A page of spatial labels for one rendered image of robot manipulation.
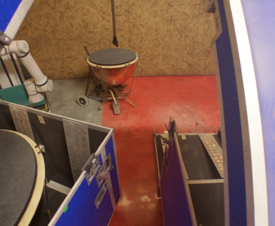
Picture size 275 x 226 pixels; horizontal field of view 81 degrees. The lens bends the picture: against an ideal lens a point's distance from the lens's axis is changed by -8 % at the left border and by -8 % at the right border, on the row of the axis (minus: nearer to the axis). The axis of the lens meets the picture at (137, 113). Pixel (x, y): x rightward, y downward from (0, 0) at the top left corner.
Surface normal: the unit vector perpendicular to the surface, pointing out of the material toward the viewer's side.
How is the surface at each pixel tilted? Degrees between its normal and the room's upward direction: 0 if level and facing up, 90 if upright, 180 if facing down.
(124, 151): 0
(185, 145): 2
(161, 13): 90
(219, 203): 0
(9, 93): 90
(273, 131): 42
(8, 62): 90
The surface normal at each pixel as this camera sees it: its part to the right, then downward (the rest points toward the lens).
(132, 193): 0.00, -0.79
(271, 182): 0.00, -0.18
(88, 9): 0.06, 0.61
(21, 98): 0.50, 0.54
